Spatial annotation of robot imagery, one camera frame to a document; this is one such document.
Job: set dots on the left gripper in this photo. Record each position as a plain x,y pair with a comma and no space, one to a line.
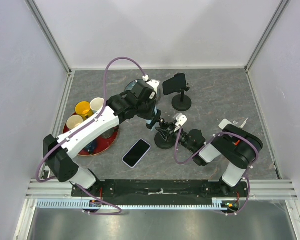
149,114

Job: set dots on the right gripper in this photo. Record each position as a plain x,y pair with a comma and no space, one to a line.
165,132

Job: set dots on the light blue phone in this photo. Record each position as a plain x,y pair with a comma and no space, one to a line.
148,122

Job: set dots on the black phone stand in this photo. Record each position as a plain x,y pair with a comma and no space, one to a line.
182,102
159,142

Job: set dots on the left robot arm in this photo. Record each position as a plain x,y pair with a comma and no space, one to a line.
59,152

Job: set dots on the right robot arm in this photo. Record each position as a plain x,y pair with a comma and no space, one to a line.
238,146

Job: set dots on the black phone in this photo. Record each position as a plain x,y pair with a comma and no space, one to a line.
175,84

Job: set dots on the lilac case phone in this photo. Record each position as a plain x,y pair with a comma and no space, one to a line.
136,153

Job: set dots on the white folding phone stand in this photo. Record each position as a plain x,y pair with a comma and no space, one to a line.
236,122

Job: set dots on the blue ceramic plate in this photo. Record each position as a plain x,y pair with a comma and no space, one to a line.
130,86

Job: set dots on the grey mug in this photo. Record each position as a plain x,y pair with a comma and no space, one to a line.
109,133

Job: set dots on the white light-blue mug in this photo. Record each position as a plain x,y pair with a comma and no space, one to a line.
97,105

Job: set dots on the red round tray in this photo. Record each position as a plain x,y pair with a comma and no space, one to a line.
102,144

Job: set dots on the yellow mug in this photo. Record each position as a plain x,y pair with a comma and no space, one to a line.
84,110

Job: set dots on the dark blue mug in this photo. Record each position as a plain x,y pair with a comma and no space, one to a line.
90,148

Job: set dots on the cream cup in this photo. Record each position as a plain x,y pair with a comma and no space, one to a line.
74,121

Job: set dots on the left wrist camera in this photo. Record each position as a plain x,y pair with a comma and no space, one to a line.
155,84

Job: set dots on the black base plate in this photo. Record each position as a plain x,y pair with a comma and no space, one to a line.
165,192

